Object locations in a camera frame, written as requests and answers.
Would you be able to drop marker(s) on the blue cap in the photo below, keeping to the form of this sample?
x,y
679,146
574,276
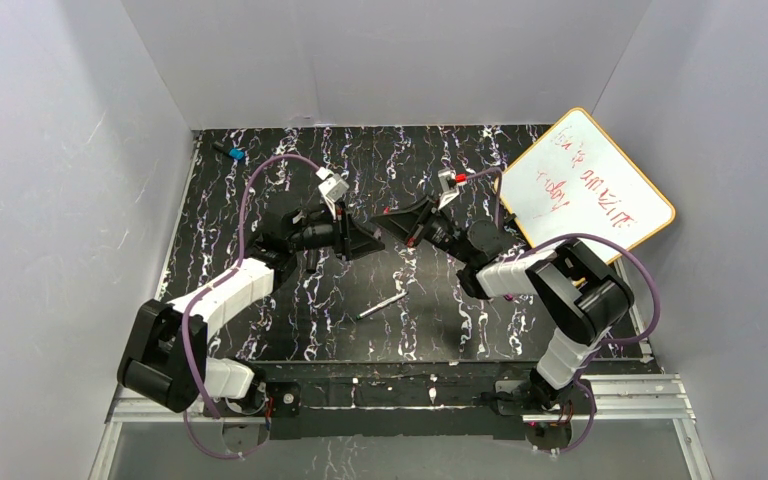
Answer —
x,y
236,154

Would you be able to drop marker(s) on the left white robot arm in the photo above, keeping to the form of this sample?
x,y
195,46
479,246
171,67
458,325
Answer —
x,y
165,358

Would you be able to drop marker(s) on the aluminium frame rail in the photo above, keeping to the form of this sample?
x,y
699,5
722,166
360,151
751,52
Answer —
x,y
618,397

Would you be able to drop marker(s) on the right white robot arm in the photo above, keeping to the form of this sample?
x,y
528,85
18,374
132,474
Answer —
x,y
584,297

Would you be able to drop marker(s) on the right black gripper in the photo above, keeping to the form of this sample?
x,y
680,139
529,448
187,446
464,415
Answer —
x,y
428,225

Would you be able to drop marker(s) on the black orange-tipped marker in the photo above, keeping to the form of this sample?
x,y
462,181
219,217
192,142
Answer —
x,y
311,261

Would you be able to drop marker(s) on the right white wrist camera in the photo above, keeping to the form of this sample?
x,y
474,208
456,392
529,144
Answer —
x,y
450,183

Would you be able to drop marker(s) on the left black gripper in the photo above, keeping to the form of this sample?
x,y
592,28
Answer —
x,y
345,234

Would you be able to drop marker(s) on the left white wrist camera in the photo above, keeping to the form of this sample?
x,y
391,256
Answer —
x,y
331,188

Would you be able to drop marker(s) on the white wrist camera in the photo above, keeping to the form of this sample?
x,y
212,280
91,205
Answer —
x,y
450,183
331,188

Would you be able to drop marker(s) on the yellow-framed whiteboard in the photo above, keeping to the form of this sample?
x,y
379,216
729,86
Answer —
x,y
575,179

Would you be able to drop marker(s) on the white pen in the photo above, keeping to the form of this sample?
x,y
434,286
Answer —
x,y
381,305

